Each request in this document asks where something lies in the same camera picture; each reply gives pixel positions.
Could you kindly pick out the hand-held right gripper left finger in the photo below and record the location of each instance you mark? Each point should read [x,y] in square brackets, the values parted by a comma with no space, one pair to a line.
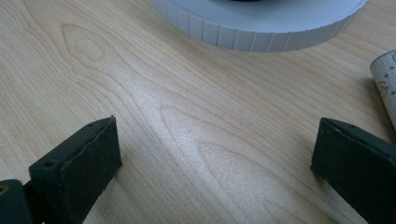
[77,165]

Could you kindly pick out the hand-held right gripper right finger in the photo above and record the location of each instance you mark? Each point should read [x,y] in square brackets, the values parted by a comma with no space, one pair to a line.
[358,168]

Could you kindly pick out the pale green patterned key case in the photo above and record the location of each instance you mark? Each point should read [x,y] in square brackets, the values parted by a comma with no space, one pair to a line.
[387,82]

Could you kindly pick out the white round bowl chrome rim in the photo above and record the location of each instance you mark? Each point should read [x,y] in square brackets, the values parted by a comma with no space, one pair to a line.
[264,18]

